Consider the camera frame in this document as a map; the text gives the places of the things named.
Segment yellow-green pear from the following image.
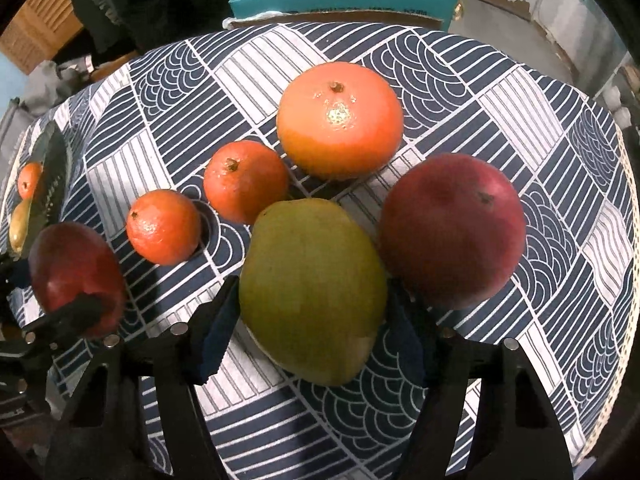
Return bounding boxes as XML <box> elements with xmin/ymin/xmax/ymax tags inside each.
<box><xmin>9</xmin><ymin>198</ymin><xmax>32</xmax><ymax>255</ymax></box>
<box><xmin>239</xmin><ymin>198</ymin><xmax>387</xmax><ymax>387</ymax></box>

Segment red apple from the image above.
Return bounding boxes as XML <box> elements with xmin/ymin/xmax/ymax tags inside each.
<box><xmin>28</xmin><ymin>222</ymin><xmax>126</xmax><ymax>338</ymax></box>
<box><xmin>378</xmin><ymin>153</ymin><xmax>526</xmax><ymax>310</ymax></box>

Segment medium orange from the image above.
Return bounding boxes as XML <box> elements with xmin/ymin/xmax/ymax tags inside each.
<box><xmin>16</xmin><ymin>162</ymin><xmax>42</xmax><ymax>200</ymax></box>

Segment small tangerine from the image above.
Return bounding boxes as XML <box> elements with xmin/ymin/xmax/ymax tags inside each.
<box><xmin>203</xmin><ymin>140</ymin><xmax>290</xmax><ymax>226</ymax></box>
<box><xmin>126</xmin><ymin>190</ymin><xmax>202</xmax><ymax>266</ymax></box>

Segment large orange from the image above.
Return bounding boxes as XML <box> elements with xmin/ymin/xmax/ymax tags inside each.
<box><xmin>277</xmin><ymin>62</ymin><xmax>404</xmax><ymax>181</ymax></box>

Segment dark glass ribbed plate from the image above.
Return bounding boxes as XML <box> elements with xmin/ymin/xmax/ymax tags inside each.
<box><xmin>8</xmin><ymin>120</ymin><xmax>72</xmax><ymax>259</ymax></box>

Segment grey clothes pile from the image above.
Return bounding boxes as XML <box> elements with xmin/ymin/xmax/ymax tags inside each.
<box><xmin>21</xmin><ymin>55</ymin><xmax>96</xmax><ymax>117</ymax></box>

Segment blue white patterned tablecloth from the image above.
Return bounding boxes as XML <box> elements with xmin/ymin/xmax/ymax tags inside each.
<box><xmin>1</xmin><ymin>23</ymin><xmax>639</xmax><ymax>479</ymax></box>

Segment wooden drawer box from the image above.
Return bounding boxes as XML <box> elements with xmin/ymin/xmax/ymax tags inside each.
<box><xmin>90</xmin><ymin>51</ymin><xmax>139</xmax><ymax>82</ymax></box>

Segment wooden louvered wardrobe door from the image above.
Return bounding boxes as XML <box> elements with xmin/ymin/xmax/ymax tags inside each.
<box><xmin>1</xmin><ymin>0</ymin><xmax>84</xmax><ymax>75</ymax></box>

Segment shoe rack with shoes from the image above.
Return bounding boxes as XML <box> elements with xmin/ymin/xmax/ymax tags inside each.
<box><xmin>596</xmin><ymin>53</ymin><xmax>639</xmax><ymax>131</ymax></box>

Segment brown cardboard box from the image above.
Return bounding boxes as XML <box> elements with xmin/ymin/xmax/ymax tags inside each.
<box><xmin>222</xmin><ymin>10</ymin><xmax>444</xmax><ymax>30</ymax></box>

